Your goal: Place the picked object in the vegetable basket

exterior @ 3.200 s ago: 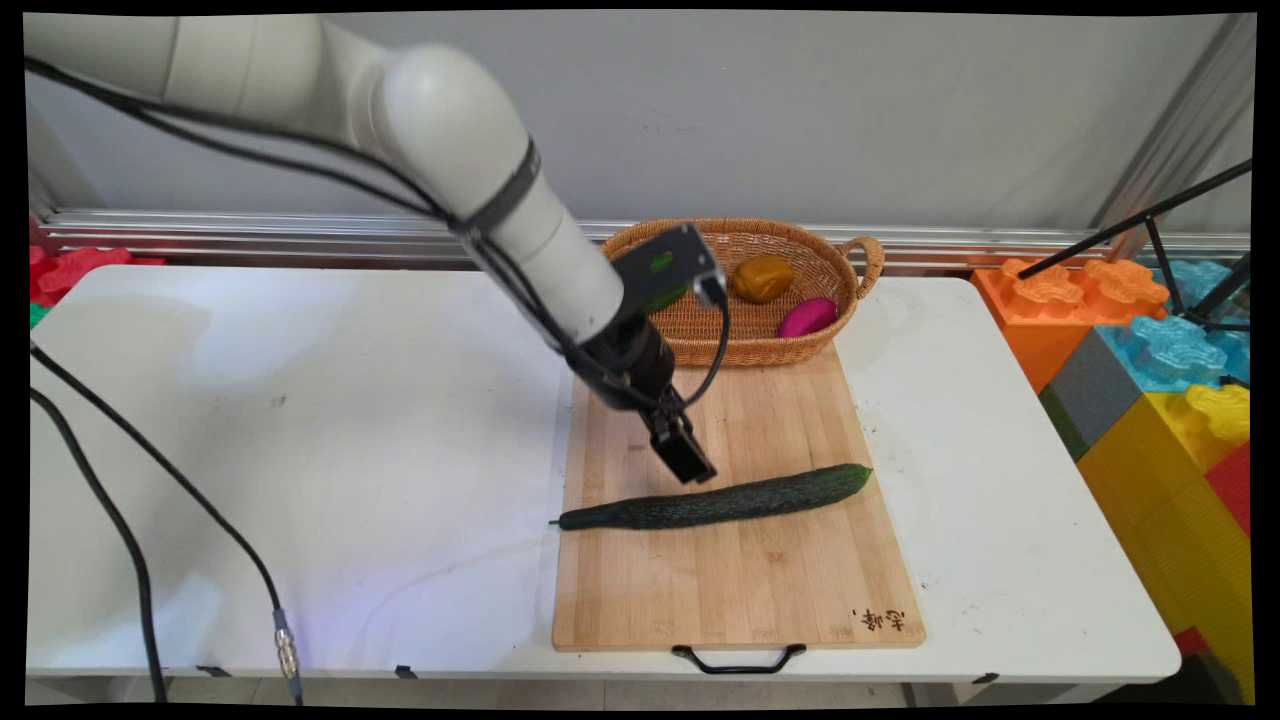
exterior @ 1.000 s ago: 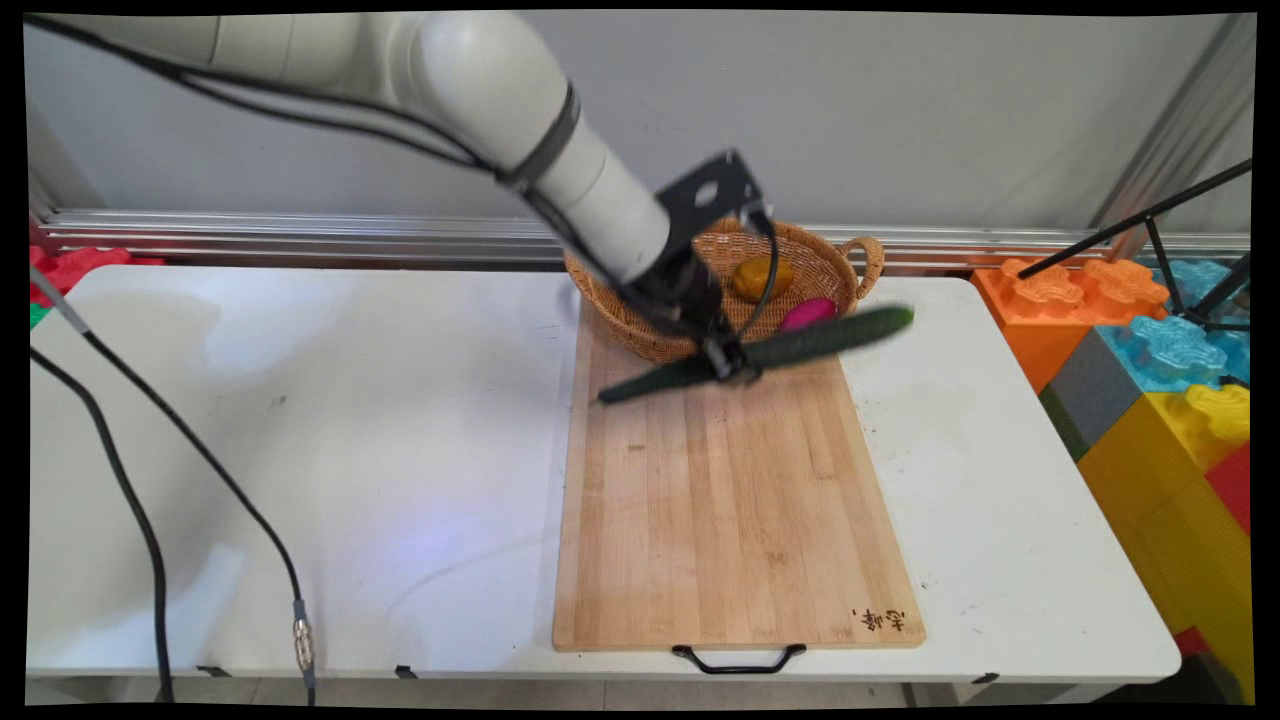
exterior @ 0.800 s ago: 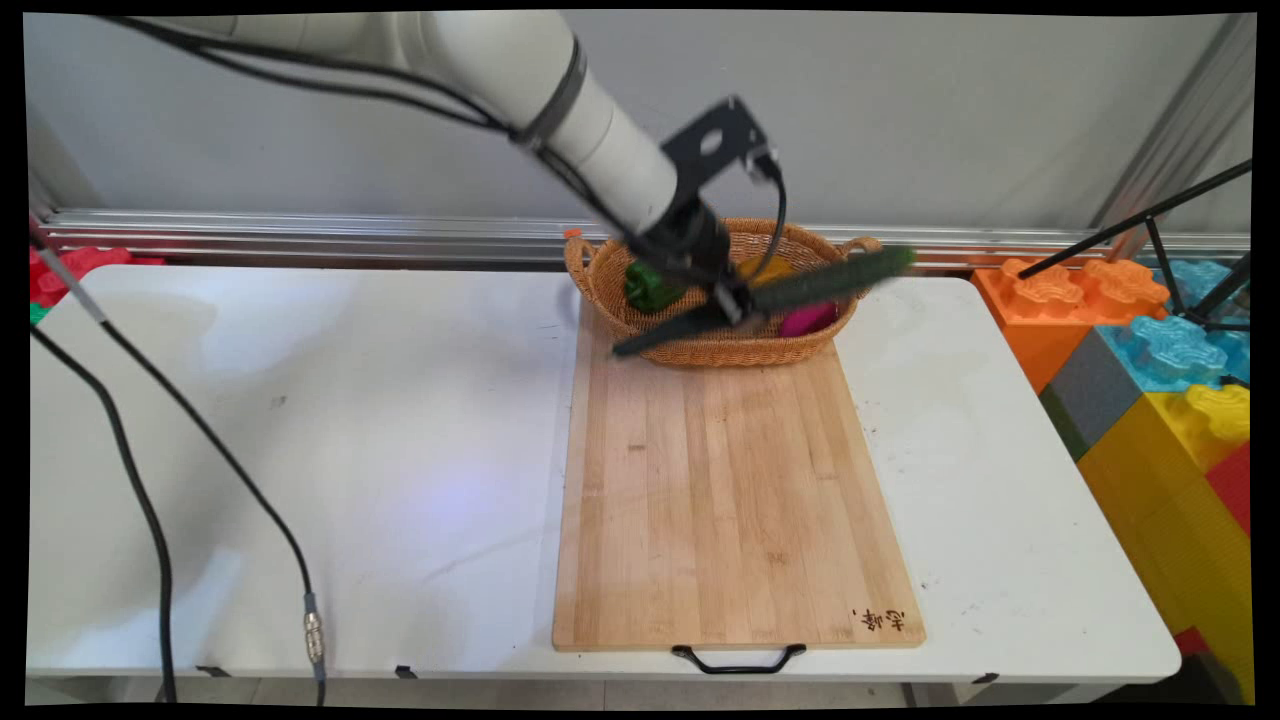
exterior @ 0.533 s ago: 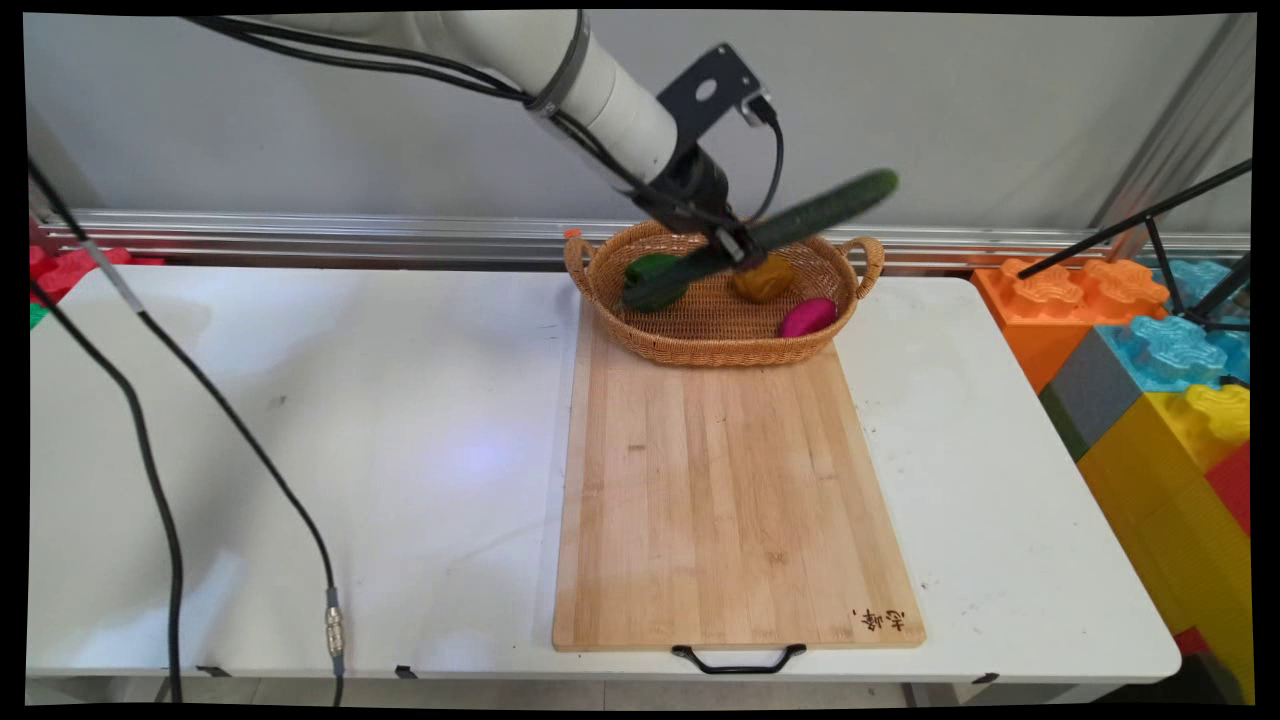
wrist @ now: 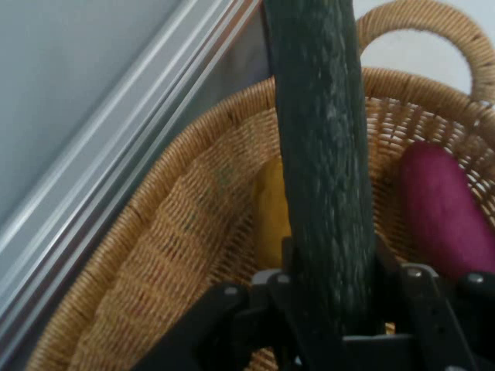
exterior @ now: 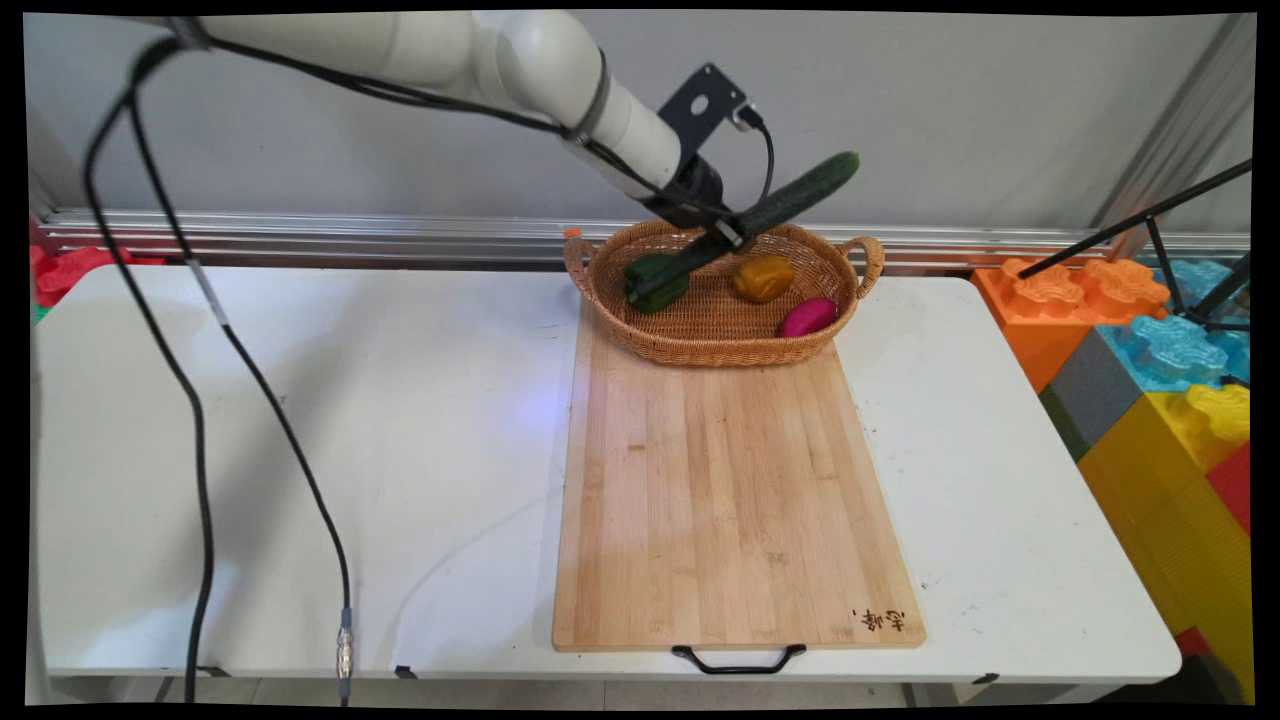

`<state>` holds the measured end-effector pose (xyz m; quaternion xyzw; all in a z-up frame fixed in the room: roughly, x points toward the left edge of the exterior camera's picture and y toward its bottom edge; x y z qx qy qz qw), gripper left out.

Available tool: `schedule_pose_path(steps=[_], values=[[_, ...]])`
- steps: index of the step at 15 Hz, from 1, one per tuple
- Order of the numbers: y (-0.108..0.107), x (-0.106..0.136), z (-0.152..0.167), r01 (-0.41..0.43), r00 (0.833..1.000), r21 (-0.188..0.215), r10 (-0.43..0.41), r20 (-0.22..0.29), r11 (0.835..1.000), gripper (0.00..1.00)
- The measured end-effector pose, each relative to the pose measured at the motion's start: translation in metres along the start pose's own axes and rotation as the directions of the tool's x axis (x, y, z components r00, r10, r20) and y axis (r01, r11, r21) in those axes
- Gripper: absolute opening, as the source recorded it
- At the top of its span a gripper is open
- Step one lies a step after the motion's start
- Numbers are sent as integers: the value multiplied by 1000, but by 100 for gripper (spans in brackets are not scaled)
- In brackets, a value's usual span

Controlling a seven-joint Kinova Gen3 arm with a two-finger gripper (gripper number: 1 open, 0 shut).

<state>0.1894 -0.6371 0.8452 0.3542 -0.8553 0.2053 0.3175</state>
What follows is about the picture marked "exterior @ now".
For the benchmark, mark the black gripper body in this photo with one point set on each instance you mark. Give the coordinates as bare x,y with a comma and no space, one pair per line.
695,188

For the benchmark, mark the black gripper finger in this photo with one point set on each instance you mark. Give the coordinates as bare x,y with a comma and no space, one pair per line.
722,240
745,216

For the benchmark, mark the green toy cucumber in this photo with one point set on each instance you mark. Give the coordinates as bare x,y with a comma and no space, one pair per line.
800,195

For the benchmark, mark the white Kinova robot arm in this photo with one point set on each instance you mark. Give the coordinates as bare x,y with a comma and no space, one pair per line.
500,50

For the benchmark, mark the yellow toy bell pepper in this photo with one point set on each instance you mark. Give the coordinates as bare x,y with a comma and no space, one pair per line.
763,278

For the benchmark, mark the green toy bell pepper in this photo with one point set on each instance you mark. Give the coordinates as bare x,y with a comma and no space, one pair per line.
668,292

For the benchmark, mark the woven wicker basket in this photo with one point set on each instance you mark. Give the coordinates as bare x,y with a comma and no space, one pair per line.
700,335

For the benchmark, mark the magenta toy eggplant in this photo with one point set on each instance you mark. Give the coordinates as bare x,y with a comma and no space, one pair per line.
808,318

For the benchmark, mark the bamboo cutting board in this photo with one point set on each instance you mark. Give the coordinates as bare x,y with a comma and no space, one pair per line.
720,500

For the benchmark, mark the orange foam building block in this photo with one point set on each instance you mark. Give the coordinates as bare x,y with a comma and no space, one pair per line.
1030,330

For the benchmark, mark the black tripod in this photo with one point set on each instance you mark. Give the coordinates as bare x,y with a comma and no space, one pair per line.
1100,232

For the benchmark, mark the grey foam building block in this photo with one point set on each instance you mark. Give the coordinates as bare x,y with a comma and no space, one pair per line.
1090,390

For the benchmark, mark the light blue foam block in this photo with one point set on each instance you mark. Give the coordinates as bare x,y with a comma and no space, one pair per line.
1170,350

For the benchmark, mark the small red foam block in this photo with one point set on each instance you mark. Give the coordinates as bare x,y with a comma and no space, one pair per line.
1235,485

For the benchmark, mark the red foam building block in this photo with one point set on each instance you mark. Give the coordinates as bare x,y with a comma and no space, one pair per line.
80,272

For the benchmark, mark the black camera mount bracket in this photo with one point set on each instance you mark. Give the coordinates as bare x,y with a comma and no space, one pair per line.
700,100

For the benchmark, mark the aluminium frame rail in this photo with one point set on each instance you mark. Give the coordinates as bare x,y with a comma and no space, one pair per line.
300,240

